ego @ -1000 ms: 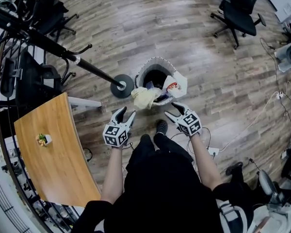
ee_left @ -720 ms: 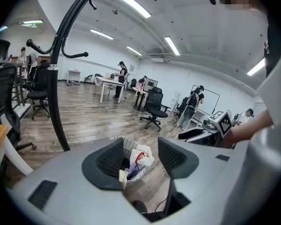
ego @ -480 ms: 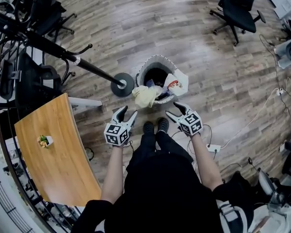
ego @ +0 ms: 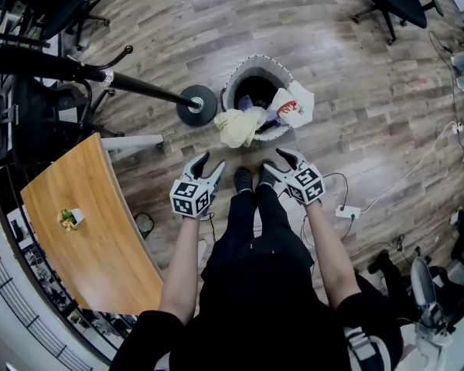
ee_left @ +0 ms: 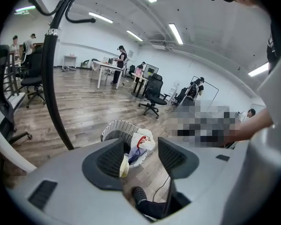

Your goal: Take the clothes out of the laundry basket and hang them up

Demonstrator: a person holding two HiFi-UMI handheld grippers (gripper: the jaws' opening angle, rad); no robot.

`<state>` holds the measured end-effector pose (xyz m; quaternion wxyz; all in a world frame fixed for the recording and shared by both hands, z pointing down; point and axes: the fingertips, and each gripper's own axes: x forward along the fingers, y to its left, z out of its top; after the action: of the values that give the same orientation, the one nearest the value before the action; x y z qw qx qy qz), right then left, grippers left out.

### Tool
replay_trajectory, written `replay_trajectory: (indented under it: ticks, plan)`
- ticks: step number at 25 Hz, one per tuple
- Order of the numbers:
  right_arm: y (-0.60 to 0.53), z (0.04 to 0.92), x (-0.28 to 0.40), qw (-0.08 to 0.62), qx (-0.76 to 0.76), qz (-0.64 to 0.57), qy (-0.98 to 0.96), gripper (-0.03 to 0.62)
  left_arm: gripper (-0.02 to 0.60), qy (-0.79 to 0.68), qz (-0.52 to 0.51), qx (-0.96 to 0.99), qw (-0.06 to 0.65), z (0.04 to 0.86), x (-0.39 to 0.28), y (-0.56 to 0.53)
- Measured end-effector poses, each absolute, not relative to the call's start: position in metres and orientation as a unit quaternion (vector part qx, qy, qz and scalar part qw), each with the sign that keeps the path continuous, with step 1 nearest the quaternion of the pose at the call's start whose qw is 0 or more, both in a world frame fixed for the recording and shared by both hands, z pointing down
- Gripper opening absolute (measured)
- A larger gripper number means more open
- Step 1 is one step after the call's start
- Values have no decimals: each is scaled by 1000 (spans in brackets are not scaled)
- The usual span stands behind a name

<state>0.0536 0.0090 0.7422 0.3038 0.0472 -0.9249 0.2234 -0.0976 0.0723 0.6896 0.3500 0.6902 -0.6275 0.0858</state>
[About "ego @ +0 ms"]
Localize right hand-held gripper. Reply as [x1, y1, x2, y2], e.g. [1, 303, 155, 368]
[262, 148, 326, 207]

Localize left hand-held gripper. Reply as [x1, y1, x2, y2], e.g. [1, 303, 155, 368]
[169, 151, 227, 220]

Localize yellow clothes shirt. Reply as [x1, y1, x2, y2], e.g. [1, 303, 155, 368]
[213, 106, 268, 149]

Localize white clothes with red print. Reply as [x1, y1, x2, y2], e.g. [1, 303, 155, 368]
[266, 80, 316, 129]

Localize black coat stand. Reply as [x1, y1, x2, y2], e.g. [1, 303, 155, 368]
[0, 39, 219, 128]

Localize person's right forearm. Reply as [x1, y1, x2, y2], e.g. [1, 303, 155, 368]
[305, 201, 363, 311]

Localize person's left forearm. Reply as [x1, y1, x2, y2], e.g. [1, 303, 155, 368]
[158, 216, 200, 324]

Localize person's right shoe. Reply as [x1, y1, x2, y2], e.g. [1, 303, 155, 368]
[258, 160, 278, 189]

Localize person's shoe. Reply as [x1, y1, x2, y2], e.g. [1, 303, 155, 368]
[258, 160, 278, 189]
[234, 167, 254, 194]

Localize person's left shoe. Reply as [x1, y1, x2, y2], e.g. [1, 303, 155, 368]
[234, 167, 254, 194]

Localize person's black trousers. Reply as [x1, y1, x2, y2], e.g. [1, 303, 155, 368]
[211, 182, 315, 272]

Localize black mesh wastebin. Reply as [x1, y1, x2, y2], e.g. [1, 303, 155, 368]
[133, 212, 156, 242]

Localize grey laundry basket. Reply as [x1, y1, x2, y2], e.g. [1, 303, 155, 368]
[220, 54, 295, 142]

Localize wooden table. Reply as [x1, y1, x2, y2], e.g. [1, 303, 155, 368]
[19, 132, 165, 316]

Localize small potted flower plant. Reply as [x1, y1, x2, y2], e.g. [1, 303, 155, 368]
[56, 208, 86, 232]

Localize person's black t-shirt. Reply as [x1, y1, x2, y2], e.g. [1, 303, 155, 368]
[110, 251, 405, 371]

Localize black office chair with headrest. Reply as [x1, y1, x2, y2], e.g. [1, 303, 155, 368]
[0, 77, 125, 170]

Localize grey office chair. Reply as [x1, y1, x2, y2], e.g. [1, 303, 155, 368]
[409, 256, 440, 310]

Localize dark metal railing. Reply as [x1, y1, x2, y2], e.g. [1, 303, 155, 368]
[0, 160, 115, 371]

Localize white power cable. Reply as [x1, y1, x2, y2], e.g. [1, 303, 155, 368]
[358, 121, 455, 215]

